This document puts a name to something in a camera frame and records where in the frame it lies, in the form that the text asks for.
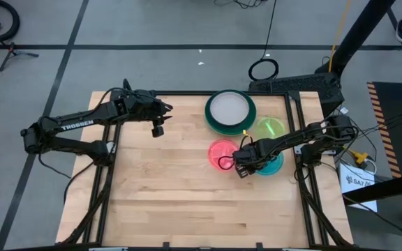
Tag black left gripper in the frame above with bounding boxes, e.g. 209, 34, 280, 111
128, 89, 174, 123

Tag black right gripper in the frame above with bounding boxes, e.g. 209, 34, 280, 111
233, 137, 270, 170

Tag small red translucent plate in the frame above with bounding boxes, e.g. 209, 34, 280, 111
207, 139, 240, 172

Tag small teal translucent plate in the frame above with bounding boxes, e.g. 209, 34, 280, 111
255, 151, 285, 176

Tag small neon green translucent plate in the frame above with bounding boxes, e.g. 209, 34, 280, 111
255, 116, 288, 140

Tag pale grey plastic plate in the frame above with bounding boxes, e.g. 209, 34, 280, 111
209, 91, 250, 127

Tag yellow connector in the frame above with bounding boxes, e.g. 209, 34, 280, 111
343, 146, 370, 169

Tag white cardboard box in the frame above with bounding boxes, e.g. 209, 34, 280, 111
338, 162, 379, 213

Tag black metal beam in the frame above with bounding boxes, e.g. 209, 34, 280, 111
342, 169, 402, 206

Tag black tripod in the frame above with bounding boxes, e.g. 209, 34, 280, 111
0, 41, 40, 73

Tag black hazard-striped platform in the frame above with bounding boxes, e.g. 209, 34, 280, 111
366, 81, 402, 251

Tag black slanted pole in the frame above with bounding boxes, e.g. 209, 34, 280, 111
314, 0, 397, 79

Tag black metal table frame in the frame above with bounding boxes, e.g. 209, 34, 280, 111
59, 78, 355, 251

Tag black coiled cable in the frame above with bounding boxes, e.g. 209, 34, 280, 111
248, 0, 280, 82

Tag black floor cable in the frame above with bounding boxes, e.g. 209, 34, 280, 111
36, 153, 97, 206

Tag black cable bundle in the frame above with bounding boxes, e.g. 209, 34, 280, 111
214, 0, 268, 10

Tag yellow cable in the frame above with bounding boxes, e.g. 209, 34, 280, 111
328, 0, 352, 73

